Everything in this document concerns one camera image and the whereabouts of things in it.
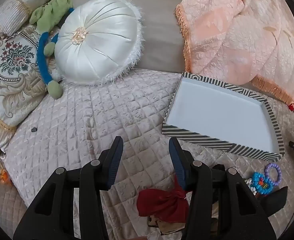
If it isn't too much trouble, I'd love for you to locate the round white satin cushion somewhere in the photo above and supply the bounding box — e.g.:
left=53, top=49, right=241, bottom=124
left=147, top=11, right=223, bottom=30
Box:
left=54, top=0, right=145, bottom=85

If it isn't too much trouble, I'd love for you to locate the green and blue plush toy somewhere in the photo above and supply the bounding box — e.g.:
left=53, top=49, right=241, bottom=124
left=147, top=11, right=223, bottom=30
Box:
left=29, top=0, right=75, bottom=99

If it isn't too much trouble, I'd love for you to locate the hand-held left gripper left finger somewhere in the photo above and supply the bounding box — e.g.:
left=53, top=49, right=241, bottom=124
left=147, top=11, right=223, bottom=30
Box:
left=13, top=136, right=124, bottom=240

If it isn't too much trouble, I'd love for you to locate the blue beaded bracelet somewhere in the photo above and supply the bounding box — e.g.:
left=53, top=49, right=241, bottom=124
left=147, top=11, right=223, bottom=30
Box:
left=252, top=172, right=274, bottom=195

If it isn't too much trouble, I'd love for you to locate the white beaded bracelet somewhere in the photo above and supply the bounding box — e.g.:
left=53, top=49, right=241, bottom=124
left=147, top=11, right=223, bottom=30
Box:
left=246, top=179, right=258, bottom=196

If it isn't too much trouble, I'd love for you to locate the red fabric bow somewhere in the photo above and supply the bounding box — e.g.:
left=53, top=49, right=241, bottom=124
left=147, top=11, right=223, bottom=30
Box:
left=137, top=177, right=190, bottom=224

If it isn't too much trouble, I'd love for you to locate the beige padded headboard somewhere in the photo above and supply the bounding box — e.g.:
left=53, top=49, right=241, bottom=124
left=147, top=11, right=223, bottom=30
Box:
left=69, top=0, right=187, bottom=73

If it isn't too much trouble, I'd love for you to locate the quilted beige bedspread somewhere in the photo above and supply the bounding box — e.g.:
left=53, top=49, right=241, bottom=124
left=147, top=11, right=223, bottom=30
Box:
left=0, top=69, right=294, bottom=240

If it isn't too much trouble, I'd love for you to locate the leopard print bow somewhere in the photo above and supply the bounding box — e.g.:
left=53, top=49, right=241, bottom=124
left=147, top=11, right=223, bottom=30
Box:
left=147, top=214, right=187, bottom=235

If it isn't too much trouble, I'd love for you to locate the cream floral brocade pillow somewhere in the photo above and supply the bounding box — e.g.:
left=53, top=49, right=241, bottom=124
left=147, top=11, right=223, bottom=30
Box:
left=0, top=25, right=60, bottom=153

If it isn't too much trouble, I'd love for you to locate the small black box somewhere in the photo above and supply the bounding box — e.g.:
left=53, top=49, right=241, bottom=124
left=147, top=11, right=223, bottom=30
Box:
left=211, top=164, right=227, bottom=178

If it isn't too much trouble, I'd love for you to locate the striped cardboard box tray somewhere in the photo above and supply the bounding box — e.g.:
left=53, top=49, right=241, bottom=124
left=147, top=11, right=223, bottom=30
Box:
left=161, top=72, right=285, bottom=162

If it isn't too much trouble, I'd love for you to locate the purple beaded bracelet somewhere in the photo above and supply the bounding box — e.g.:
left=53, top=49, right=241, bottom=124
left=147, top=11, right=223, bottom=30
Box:
left=265, top=162, right=282, bottom=185

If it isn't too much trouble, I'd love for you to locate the cream striped brocade pillow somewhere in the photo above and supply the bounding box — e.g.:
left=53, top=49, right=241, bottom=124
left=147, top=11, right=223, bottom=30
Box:
left=0, top=0, right=74, bottom=35

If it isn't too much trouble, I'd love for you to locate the peach fringed blanket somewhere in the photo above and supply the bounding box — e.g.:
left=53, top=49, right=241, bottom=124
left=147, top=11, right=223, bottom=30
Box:
left=175, top=0, right=294, bottom=108

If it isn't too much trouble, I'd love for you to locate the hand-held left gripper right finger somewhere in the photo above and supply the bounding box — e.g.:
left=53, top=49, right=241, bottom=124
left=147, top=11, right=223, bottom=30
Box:
left=168, top=137, right=277, bottom=240

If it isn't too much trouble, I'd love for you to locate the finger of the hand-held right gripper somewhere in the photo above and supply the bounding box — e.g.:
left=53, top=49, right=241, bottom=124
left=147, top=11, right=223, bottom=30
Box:
left=259, top=187, right=288, bottom=217

